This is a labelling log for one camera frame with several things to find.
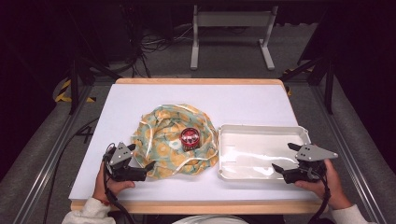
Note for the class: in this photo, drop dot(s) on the aluminium floor rail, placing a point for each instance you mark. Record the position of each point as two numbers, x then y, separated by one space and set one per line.
43 169
348 155

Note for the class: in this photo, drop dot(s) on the person's left hand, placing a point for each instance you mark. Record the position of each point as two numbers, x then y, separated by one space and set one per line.
107 185

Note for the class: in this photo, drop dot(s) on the wooden table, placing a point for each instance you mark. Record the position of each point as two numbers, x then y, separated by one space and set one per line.
199 81

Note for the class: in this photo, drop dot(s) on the yellow black hazard tape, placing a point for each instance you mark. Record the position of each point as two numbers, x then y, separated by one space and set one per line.
63 90
288 90

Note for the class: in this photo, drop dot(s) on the white table sheet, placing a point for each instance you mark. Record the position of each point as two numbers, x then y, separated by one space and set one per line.
202 93

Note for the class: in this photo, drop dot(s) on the person's white clothed torso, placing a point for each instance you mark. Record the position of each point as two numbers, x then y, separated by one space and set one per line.
211 219

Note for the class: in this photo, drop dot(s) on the black tripod stand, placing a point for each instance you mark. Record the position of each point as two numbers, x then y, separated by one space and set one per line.
328 90
74 87

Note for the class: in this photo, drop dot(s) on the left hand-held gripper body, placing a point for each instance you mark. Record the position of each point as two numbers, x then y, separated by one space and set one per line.
120 155

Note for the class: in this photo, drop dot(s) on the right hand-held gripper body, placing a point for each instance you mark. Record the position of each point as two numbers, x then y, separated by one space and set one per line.
311 153

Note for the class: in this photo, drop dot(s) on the yellow green patterned cloth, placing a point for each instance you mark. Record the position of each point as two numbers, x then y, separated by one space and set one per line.
162 146

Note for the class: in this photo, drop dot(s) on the person's right hand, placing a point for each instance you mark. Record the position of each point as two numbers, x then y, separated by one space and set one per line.
330 186

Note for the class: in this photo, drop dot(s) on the white plastic tray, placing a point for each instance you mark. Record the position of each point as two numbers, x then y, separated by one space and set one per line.
249 149

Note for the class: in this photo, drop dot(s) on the white metal stand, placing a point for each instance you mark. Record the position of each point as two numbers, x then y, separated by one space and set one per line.
232 19

